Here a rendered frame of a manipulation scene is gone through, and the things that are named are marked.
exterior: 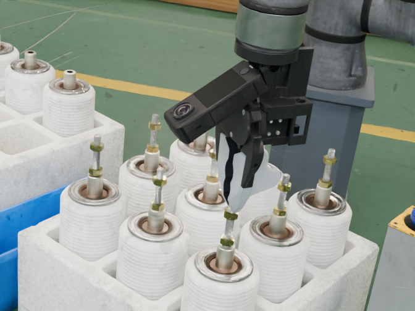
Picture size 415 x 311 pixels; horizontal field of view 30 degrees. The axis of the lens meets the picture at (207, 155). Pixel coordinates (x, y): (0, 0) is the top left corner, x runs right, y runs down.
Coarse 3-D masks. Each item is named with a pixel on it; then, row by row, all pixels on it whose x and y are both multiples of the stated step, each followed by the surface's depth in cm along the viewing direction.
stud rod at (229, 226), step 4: (228, 204) 94; (228, 208) 94; (232, 212) 94; (228, 220) 95; (232, 220) 95; (228, 224) 95; (232, 224) 95; (228, 228) 95; (232, 228) 95; (228, 232) 95; (232, 232) 96; (224, 236) 96; (228, 236) 96
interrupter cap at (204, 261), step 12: (204, 252) 100; (216, 252) 100; (240, 252) 100; (204, 264) 97; (240, 264) 98; (252, 264) 98; (204, 276) 96; (216, 276) 95; (228, 276) 96; (240, 276) 96
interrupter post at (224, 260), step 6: (222, 246) 97; (234, 246) 97; (222, 252) 96; (228, 252) 96; (234, 252) 97; (216, 258) 97; (222, 258) 96; (228, 258) 96; (216, 264) 98; (222, 264) 97; (228, 264) 97
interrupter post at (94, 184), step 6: (90, 174) 109; (102, 174) 109; (90, 180) 109; (96, 180) 108; (102, 180) 109; (90, 186) 109; (96, 186) 109; (102, 186) 110; (90, 192) 109; (96, 192) 109; (102, 192) 110
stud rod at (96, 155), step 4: (96, 136) 106; (100, 136) 106; (96, 140) 106; (100, 140) 107; (96, 144) 107; (100, 144) 107; (96, 152) 107; (96, 156) 107; (96, 160) 108; (96, 164) 108; (96, 168) 108
